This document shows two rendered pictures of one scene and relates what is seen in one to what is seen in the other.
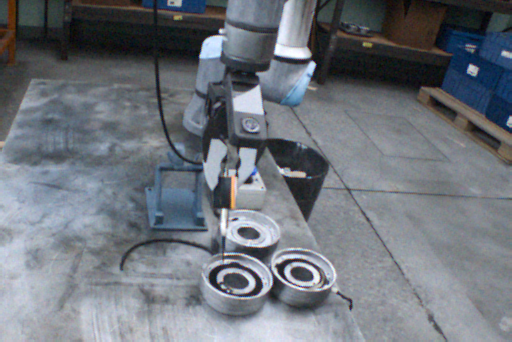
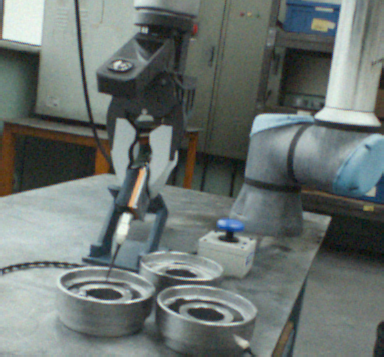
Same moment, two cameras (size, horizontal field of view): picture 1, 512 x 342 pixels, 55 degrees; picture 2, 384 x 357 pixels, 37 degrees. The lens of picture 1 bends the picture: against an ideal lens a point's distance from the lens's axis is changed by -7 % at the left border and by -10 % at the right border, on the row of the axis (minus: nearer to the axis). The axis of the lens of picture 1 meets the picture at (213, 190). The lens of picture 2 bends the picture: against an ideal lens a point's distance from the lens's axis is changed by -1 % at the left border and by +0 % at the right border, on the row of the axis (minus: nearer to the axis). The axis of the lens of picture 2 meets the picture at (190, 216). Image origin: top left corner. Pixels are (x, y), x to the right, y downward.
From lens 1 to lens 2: 52 cm
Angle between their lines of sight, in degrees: 33
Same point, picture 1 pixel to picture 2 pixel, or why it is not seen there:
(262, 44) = not seen: outside the picture
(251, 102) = (140, 53)
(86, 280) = not seen: outside the picture
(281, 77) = (330, 149)
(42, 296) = not seen: outside the picture
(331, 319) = not seen: outside the picture
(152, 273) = (33, 282)
